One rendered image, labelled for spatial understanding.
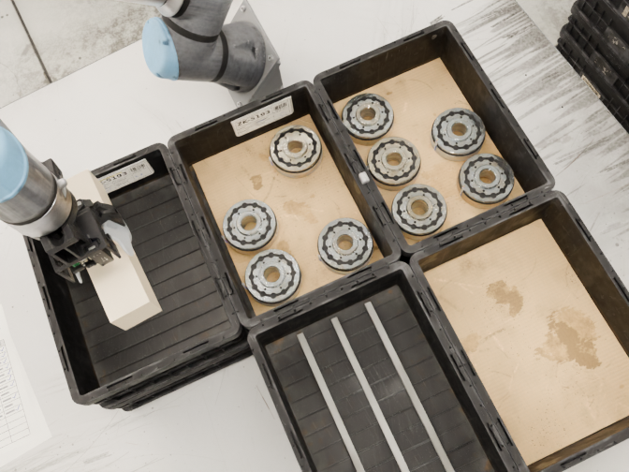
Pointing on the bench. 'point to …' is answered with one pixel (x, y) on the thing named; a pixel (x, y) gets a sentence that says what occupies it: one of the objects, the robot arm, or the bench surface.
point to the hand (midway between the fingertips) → (102, 245)
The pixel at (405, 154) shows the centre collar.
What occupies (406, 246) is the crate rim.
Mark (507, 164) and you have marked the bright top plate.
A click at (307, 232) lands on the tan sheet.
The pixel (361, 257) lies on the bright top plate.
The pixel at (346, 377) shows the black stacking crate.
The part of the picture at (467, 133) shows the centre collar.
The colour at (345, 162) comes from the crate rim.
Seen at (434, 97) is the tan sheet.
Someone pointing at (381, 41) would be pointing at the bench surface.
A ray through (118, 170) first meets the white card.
